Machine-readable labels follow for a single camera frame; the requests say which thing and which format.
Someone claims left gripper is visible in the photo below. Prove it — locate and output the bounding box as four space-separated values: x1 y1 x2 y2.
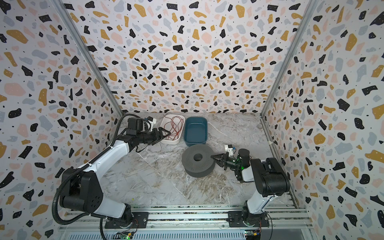
137 126 170 145

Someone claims grey cable spool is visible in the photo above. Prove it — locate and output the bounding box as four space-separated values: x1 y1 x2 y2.
182 144 216 178

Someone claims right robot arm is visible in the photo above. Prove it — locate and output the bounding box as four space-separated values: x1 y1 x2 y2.
211 149 290 228

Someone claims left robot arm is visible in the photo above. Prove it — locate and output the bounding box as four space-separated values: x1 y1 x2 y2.
52 114 171 228

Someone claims white plastic bin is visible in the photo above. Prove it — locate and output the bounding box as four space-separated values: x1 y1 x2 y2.
161 114 186 145

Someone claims teal plastic bin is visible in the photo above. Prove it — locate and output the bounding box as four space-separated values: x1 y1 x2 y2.
184 117 208 147

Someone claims right green circuit board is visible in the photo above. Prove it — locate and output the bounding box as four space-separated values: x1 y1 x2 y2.
245 230 261 240

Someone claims green circuit board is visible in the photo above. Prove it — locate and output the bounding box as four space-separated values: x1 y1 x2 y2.
245 230 261 240
113 232 135 240

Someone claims left green circuit board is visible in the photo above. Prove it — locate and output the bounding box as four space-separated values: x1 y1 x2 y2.
113 232 135 240

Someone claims red cable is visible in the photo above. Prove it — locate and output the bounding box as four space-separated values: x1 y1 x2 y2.
163 115 185 141

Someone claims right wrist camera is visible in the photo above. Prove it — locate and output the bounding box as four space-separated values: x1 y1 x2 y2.
225 145 237 157

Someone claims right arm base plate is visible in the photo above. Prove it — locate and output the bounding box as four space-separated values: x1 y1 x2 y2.
227 211 270 228

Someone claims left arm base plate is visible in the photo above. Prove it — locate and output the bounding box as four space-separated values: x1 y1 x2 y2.
104 212 149 230

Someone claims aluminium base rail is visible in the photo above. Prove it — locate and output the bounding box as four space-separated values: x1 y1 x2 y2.
58 205 319 240

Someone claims left aluminium corner post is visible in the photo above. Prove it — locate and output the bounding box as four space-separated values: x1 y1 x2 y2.
52 0 123 117

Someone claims aluminium corner post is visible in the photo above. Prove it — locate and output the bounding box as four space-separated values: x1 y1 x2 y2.
260 0 319 119
52 0 123 117

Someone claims right aluminium corner post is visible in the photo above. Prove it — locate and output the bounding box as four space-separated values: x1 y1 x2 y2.
260 0 319 119

